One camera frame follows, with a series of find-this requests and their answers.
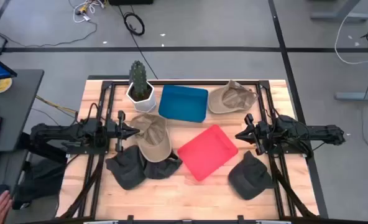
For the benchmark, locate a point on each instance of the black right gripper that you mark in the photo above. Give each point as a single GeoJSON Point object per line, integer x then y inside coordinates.
{"type": "Point", "coordinates": [263, 132]}

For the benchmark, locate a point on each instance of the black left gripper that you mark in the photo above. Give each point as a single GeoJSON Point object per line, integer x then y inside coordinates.
{"type": "Point", "coordinates": [121, 116]}

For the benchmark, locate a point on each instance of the beige baseball cap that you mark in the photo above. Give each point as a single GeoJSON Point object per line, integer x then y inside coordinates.
{"type": "Point", "coordinates": [230, 99]}
{"type": "Point", "coordinates": [154, 137]}

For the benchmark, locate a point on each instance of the dark grey baseball cap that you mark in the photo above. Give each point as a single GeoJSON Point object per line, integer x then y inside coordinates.
{"type": "Point", "coordinates": [162, 169]}
{"type": "Point", "coordinates": [249, 179]}
{"type": "Point", "coordinates": [126, 168]}

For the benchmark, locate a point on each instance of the red plastic bin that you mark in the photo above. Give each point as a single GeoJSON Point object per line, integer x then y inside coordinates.
{"type": "Point", "coordinates": [207, 152]}

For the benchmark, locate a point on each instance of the blue plastic bin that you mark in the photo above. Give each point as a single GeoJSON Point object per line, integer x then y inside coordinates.
{"type": "Point", "coordinates": [182, 104]}

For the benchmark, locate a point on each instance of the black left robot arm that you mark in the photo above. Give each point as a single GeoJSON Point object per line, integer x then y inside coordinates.
{"type": "Point", "coordinates": [56, 132]}

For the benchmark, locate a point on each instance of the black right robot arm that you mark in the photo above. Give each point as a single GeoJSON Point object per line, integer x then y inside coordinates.
{"type": "Point", "coordinates": [311, 132]}

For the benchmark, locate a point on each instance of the white hexagonal plant pot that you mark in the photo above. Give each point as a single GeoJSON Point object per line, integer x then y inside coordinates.
{"type": "Point", "coordinates": [146, 105]}

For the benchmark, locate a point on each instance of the black bag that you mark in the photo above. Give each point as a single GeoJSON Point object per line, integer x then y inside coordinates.
{"type": "Point", "coordinates": [41, 180]}

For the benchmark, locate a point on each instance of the grey table foot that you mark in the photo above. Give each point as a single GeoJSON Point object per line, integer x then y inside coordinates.
{"type": "Point", "coordinates": [352, 96]}
{"type": "Point", "coordinates": [339, 16]}

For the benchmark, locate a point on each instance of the dark grey desk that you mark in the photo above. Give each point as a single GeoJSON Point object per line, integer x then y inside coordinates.
{"type": "Point", "coordinates": [16, 109]}

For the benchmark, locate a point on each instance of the black box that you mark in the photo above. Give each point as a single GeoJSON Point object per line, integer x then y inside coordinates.
{"type": "Point", "coordinates": [131, 2]}

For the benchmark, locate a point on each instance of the black metal table frame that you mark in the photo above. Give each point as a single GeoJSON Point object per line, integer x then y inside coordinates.
{"type": "Point", "coordinates": [202, 82]}

